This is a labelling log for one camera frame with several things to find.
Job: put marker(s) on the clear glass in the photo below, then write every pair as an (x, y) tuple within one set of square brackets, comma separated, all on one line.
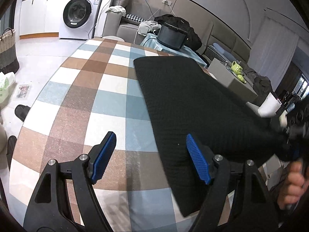
[(228, 65)]

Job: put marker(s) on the houndstooth cushion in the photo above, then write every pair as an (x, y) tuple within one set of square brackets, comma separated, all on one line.
[(135, 17)]

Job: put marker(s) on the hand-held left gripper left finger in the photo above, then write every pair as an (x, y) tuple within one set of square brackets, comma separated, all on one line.
[(103, 157)]

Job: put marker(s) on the checkered tablecloth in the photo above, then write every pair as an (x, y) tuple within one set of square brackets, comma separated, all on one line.
[(108, 101)]

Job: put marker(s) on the grey stepped coffee table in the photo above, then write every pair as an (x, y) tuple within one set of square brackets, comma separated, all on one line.
[(239, 87)]

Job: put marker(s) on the dark clothes pile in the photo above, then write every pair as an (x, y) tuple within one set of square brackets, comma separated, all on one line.
[(262, 83)]

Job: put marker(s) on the green cup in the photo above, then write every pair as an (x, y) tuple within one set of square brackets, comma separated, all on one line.
[(241, 78)]

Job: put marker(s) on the person's right hand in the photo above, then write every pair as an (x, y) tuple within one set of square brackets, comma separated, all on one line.
[(293, 186)]

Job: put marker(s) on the white round stool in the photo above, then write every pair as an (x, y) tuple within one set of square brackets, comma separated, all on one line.
[(113, 38)]

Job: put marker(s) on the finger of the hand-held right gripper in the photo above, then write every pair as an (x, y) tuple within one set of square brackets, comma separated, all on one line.
[(295, 153)]

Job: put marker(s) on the white counter cabinet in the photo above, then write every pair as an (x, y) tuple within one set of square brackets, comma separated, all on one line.
[(33, 17)]

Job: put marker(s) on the white cloth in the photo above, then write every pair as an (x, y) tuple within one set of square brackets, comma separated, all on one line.
[(117, 9)]

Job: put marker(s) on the grey crumpled cloth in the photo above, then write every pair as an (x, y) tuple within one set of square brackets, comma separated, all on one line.
[(148, 26)]

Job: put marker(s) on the printed sheet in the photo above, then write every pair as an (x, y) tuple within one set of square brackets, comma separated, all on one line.
[(23, 90)]

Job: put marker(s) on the grey sofa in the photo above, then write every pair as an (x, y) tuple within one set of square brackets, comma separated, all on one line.
[(125, 31)]

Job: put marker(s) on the wicker basket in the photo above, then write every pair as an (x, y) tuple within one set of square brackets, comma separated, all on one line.
[(7, 50)]

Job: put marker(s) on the black jacket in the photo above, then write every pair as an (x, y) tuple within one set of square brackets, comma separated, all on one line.
[(193, 36)]

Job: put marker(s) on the blue cushion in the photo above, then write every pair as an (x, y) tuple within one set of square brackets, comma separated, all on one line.
[(222, 50)]

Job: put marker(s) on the green and white plastic bag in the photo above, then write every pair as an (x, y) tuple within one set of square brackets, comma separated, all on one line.
[(6, 87)]

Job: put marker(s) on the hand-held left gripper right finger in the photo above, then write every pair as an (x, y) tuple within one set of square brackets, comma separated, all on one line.
[(198, 159)]

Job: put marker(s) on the black shirt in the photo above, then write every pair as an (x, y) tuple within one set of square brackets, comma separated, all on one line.
[(193, 101)]

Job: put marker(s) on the black slipper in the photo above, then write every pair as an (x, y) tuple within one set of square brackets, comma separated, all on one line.
[(10, 147), (22, 112)]

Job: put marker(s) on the white object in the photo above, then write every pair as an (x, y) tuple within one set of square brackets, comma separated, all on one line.
[(268, 106)]

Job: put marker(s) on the white washing machine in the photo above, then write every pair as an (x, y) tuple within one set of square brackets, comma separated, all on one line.
[(77, 13)]

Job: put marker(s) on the light blue cloth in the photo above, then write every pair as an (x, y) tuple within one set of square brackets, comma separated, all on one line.
[(151, 42)]

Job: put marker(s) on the wall socket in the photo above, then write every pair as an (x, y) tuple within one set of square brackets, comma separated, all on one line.
[(167, 1)]

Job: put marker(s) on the green mug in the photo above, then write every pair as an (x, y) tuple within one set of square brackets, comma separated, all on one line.
[(236, 68)]

